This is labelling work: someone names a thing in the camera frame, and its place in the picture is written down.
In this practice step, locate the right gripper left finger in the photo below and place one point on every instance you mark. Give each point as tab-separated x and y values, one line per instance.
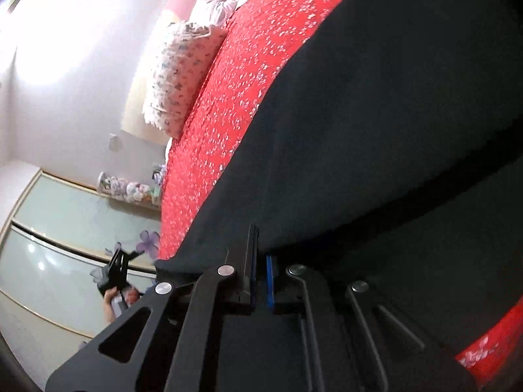
170	339

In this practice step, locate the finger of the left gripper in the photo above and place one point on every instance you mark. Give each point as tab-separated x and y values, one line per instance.
114	274

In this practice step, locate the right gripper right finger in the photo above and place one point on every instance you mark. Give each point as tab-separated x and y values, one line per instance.
354	340

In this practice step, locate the black pants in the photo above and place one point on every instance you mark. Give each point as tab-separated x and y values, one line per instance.
389	150

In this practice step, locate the wardrobe with purple flowers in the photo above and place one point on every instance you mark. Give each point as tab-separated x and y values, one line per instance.
57	235

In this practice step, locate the stuffed toy stack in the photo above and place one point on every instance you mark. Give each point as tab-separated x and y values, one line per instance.
130	192

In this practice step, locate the floral pink pillow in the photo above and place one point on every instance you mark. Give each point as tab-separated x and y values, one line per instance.
182	60

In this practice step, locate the red floral bedspread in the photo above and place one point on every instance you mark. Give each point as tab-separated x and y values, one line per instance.
262	36

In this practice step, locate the wall socket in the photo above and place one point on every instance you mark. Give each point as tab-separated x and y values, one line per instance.
113	142

